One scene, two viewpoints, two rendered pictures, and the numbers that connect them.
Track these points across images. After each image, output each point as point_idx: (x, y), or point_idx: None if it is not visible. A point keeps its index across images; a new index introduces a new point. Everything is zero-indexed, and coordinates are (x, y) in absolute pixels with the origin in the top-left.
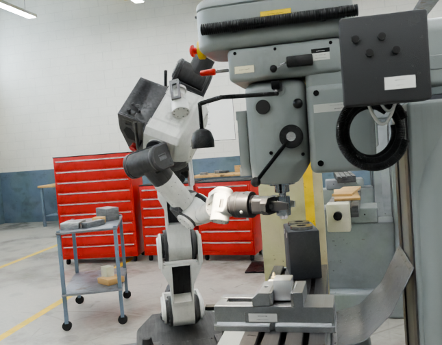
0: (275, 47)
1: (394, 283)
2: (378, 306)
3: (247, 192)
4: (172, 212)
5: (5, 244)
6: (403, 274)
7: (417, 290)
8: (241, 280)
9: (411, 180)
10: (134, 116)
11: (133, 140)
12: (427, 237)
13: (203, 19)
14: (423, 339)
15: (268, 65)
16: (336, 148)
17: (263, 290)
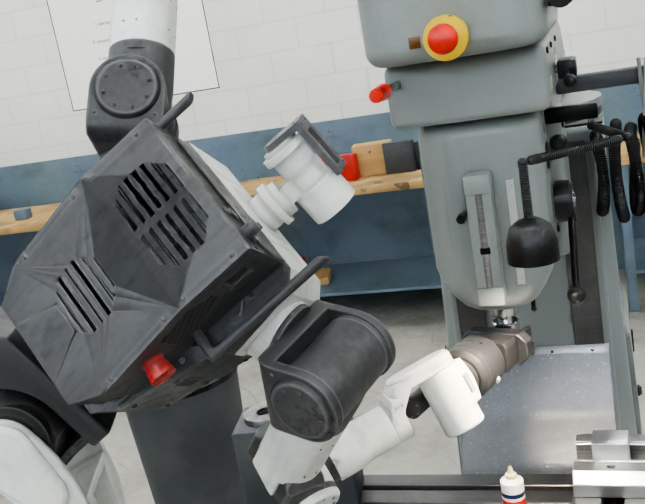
0: (549, 42)
1: (548, 389)
2: (546, 431)
3: (480, 339)
4: (290, 501)
5: None
6: (570, 366)
7: (612, 370)
8: None
9: (599, 231)
10: (262, 248)
11: (167, 345)
12: (616, 296)
13: None
14: (620, 427)
15: (552, 75)
16: None
17: (636, 467)
